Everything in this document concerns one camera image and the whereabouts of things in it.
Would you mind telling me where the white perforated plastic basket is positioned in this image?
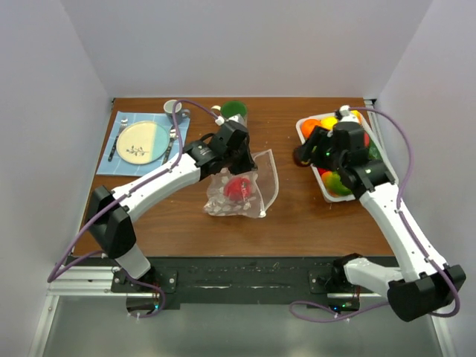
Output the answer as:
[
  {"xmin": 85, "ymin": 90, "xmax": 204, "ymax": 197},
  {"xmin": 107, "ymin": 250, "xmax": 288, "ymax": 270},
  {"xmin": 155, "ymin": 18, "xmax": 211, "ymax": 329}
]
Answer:
[{"xmin": 293, "ymin": 106, "xmax": 399, "ymax": 202}]

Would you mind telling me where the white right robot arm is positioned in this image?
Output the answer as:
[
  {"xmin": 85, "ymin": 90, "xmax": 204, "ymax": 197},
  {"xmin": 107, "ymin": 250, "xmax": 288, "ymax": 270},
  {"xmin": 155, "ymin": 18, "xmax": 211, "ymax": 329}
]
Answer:
[{"xmin": 293, "ymin": 122, "xmax": 466, "ymax": 322}]

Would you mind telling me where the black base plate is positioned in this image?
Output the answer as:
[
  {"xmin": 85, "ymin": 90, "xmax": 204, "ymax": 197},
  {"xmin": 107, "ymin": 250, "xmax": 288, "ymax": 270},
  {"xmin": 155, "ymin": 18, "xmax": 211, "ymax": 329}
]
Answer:
[{"xmin": 110, "ymin": 256, "xmax": 376, "ymax": 312}]

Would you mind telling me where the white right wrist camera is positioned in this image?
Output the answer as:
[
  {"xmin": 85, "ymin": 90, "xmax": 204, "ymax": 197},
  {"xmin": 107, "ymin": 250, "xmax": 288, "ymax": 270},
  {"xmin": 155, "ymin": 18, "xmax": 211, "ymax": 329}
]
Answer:
[{"xmin": 334, "ymin": 105, "xmax": 360, "ymax": 124}]

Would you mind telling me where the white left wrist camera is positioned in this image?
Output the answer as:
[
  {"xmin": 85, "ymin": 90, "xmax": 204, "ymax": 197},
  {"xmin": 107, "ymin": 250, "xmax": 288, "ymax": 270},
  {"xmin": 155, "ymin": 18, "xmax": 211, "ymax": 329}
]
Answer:
[{"xmin": 215, "ymin": 114, "xmax": 247, "ymax": 128}]

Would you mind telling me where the black-handled fork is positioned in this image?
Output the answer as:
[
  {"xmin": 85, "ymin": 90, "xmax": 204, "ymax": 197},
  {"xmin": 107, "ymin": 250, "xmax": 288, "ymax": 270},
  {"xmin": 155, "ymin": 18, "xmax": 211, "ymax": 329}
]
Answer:
[{"xmin": 108, "ymin": 117, "xmax": 128, "ymax": 162}]

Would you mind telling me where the dark purple mangosteen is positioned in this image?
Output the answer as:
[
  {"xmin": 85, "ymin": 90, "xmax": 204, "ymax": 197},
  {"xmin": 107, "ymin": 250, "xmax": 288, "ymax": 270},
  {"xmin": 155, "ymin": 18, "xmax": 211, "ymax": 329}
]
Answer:
[{"xmin": 293, "ymin": 147, "xmax": 311, "ymax": 167}]

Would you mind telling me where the yellow lemon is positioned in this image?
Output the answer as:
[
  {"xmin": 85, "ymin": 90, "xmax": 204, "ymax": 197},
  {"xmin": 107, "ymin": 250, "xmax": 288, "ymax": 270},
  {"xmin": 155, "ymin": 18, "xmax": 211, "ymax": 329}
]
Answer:
[{"xmin": 321, "ymin": 117, "xmax": 338, "ymax": 130}]

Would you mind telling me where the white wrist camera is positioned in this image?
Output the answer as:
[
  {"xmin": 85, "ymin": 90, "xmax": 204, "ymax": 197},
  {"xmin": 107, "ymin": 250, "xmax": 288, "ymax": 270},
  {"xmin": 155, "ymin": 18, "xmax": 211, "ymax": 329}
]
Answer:
[
  {"xmin": 334, "ymin": 105, "xmax": 360, "ymax": 124},
  {"xmin": 215, "ymin": 114, "xmax": 247, "ymax": 128}
]

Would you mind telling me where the green-lined floral mug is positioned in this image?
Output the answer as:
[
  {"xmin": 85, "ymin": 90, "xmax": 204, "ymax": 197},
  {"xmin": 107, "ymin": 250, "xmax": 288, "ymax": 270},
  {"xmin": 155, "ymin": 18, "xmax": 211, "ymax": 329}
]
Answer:
[{"xmin": 211, "ymin": 100, "xmax": 248, "ymax": 126}]

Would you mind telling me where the black-handled spoon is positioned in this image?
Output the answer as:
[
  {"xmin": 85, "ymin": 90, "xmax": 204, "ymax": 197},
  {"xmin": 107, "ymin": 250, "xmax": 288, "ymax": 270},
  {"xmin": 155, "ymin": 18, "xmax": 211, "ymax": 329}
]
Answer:
[{"xmin": 162, "ymin": 126, "xmax": 178, "ymax": 164}]

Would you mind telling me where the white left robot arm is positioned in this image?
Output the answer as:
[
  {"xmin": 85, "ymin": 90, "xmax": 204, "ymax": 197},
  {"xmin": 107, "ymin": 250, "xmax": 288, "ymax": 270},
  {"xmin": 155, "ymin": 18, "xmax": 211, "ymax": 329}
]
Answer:
[{"xmin": 86, "ymin": 120, "xmax": 256, "ymax": 292}]

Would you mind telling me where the cream and blue plate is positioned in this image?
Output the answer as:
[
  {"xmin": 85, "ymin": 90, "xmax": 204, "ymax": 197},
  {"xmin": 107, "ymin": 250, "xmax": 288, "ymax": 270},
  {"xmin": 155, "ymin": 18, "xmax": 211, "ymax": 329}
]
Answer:
[{"xmin": 116, "ymin": 120, "xmax": 170, "ymax": 165}]

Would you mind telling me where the orange-green mango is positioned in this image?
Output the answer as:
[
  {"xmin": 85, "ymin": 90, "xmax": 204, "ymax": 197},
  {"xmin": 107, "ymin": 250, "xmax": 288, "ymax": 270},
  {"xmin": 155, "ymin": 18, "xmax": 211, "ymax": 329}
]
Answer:
[{"xmin": 321, "ymin": 171, "xmax": 352, "ymax": 197}]

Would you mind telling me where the clear polka-dot zip bag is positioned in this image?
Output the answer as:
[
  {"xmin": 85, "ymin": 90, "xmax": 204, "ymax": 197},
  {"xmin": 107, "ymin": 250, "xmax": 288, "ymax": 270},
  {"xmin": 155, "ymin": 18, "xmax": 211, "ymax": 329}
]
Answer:
[{"xmin": 203, "ymin": 149, "xmax": 279, "ymax": 219}]

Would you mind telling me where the grey ceramic mug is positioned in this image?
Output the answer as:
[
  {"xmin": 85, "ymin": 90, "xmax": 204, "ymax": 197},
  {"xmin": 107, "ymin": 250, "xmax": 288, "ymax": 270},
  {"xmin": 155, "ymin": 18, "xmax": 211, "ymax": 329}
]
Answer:
[{"xmin": 163, "ymin": 100, "xmax": 190, "ymax": 124}]

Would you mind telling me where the blue checked placemat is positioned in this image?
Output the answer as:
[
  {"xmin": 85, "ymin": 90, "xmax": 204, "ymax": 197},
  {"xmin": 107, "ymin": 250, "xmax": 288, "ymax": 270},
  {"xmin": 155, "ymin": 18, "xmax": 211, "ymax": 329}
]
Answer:
[{"xmin": 97, "ymin": 112, "xmax": 179, "ymax": 176}]

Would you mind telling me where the green cucumber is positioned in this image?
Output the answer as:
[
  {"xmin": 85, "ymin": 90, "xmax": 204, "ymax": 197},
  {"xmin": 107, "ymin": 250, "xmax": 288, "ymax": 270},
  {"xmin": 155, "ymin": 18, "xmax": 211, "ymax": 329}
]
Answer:
[{"xmin": 368, "ymin": 141, "xmax": 382, "ymax": 160}]

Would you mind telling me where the red bell pepper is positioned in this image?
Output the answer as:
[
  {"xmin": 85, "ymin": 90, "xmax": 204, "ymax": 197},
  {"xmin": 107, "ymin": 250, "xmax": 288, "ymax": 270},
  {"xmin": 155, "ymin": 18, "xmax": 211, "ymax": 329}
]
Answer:
[{"xmin": 223, "ymin": 177, "xmax": 252, "ymax": 202}]

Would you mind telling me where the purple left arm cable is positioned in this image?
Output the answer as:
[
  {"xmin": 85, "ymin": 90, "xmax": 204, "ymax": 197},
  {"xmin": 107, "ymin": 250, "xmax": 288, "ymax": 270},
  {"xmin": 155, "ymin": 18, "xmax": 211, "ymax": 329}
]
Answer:
[{"xmin": 47, "ymin": 98, "xmax": 222, "ymax": 319}]

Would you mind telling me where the orange tangerine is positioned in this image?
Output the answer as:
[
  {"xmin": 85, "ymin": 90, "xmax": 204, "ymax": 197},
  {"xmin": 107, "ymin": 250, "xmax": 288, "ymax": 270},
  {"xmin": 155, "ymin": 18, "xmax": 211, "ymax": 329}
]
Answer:
[{"xmin": 300, "ymin": 118, "xmax": 321, "ymax": 139}]

